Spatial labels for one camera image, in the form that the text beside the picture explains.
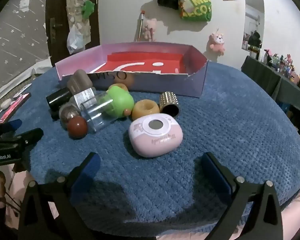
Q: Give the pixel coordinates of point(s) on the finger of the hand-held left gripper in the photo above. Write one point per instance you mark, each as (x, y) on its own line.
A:
(31, 135)
(13, 124)

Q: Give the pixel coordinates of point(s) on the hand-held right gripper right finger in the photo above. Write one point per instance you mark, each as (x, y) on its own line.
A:
(212, 167)

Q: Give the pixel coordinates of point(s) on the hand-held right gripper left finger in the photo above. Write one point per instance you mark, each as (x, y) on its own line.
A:
(90, 165)

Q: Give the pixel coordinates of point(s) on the brown round glass bottle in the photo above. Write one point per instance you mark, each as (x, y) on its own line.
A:
(77, 128)

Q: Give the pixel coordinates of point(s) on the black-capped labelled dropper bottle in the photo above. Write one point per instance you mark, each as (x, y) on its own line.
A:
(58, 100)

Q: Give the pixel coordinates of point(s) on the pink rounded gadget case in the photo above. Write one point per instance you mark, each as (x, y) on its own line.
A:
(155, 137)

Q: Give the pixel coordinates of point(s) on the green rubber toy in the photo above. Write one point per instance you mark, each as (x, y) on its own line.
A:
(121, 101)

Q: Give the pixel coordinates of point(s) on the taupe compact case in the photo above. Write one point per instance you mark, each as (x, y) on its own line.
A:
(78, 81)

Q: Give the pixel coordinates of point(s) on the gold studded cap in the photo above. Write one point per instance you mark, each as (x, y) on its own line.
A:
(169, 102)

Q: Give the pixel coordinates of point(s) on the purple cardboard box red liner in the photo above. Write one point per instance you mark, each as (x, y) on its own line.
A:
(165, 85)

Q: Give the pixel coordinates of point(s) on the pink packet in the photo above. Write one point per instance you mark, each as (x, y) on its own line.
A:
(15, 106)

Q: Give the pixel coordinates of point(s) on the small white object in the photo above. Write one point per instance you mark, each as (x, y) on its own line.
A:
(6, 103)

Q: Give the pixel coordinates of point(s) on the pink bed sheet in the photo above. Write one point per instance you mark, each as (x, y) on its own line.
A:
(297, 210)

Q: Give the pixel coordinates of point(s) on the clear plastic bag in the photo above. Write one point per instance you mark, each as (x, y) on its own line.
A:
(75, 40)

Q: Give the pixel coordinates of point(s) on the white paper scrap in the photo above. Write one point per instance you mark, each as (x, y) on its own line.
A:
(24, 4)

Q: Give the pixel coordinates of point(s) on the pink plush bear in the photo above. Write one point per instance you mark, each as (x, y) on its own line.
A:
(217, 42)

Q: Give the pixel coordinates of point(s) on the row of figurines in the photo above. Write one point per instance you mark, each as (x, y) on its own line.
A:
(287, 65)

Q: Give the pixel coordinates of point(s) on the dark brown door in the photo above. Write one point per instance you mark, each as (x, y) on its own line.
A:
(57, 5)

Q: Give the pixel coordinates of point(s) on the clear hanging organizer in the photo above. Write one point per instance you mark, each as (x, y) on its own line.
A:
(73, 5)

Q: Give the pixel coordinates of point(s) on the green plush toy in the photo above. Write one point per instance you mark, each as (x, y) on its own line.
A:
(88, 8)

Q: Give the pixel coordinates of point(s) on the pink plush piglet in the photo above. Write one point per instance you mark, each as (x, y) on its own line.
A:
(149, 27)

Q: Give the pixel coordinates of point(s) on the green shopping bag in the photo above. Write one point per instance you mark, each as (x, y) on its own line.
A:
(197, 7)

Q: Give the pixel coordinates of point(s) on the wall mirror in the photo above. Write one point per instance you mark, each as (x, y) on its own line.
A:
(252, 17)

